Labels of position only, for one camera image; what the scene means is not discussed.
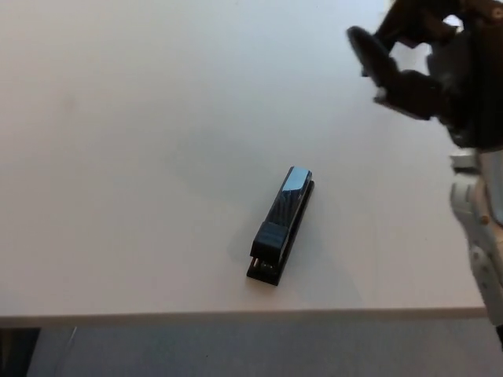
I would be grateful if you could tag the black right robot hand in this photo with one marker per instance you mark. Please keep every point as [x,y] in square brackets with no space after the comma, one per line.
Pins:
[471,86]

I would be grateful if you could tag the black stapler with glossy top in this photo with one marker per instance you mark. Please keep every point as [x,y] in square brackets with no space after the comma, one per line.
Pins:
[290,190]

